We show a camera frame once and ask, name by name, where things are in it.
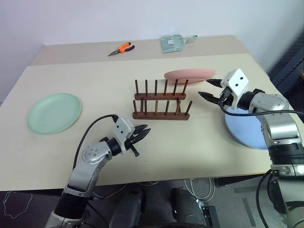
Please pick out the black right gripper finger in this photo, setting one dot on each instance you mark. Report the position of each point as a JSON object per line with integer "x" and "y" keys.
{"x": 215, "y": 82}
{"x": 209, "y": 97}

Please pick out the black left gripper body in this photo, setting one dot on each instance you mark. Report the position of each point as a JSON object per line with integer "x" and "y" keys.
{"x": 131, "y": 141}

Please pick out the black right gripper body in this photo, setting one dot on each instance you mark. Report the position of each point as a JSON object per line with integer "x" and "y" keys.
{"x": 225, "y": 96}

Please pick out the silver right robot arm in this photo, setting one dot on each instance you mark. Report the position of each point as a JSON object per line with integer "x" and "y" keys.
{"x": 280, "y": 129}

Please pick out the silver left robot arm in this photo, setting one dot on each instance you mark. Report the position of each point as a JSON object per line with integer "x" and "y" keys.
{"x": 86, "y": 166}

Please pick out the wooden dish rack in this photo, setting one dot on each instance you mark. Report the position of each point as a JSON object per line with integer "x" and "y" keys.
{"x": 161, "y": 116}

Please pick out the pink plate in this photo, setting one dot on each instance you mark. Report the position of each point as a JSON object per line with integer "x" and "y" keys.
{"x": 190, "y": 73}

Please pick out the blue plate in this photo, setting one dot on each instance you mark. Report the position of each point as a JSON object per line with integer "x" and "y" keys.
{"x": 242, "y": 129}

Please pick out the clear plastic bag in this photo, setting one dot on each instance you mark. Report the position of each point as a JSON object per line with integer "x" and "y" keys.
{"x": 171, "y": 44}

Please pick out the green plate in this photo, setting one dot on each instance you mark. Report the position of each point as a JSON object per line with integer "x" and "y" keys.
{"x": 53, "y": 114}

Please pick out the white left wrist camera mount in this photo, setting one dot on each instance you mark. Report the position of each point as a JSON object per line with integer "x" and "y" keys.
{"x": 121, "y": 128}

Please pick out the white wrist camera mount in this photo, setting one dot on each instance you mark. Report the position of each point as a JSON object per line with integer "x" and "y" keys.
{"x": 121, "y": 128}
{"x": 237, "y": 80}

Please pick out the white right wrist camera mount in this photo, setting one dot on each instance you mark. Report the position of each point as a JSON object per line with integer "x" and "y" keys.
{"x": 237, "y": 80}

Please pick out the black ribbed wall panel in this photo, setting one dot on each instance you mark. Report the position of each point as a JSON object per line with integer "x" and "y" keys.
{"x": 289, "y": 59}

